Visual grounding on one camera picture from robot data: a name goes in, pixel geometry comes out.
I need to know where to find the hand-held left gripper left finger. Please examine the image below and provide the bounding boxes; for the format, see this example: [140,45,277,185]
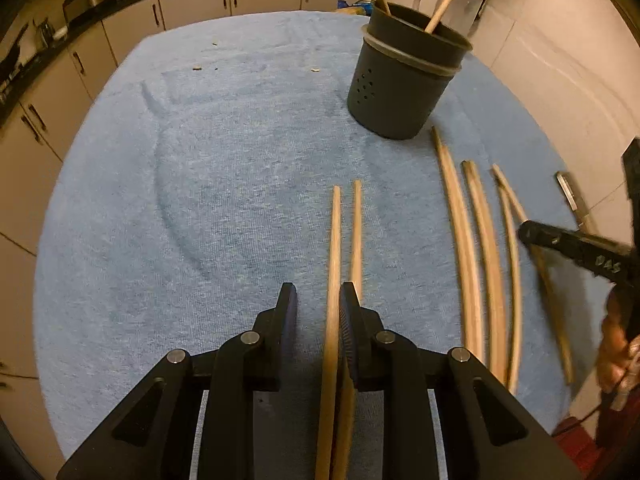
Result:
[56,282,299,480]

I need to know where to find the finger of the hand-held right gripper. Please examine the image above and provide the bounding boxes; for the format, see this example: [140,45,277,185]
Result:
[517,220,633,283]
[621,136,640,241]

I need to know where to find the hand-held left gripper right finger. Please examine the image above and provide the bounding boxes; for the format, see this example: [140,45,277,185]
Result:
[339,282,583,480]

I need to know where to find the dark grey chopstick holder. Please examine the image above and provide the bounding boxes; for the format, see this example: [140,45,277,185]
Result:
[347,2,473,140]

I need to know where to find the person's right hand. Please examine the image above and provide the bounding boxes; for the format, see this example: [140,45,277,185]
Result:
[596,317,640,411]

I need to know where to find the blue towel cloth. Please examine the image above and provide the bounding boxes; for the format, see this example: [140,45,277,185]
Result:
[32,10,601,480]

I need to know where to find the red chair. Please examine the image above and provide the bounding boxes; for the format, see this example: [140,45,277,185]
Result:
[552,407,603,466]

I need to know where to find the cream lower kitchen cabinets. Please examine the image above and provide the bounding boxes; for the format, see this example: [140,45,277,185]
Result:
[0,0,368,386]

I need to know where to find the silver countertop appliance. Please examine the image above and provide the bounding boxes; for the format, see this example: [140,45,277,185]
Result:
[62,0,117,23]

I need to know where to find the black wok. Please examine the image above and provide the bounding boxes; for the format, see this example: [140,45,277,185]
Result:
[0,24,32,83]

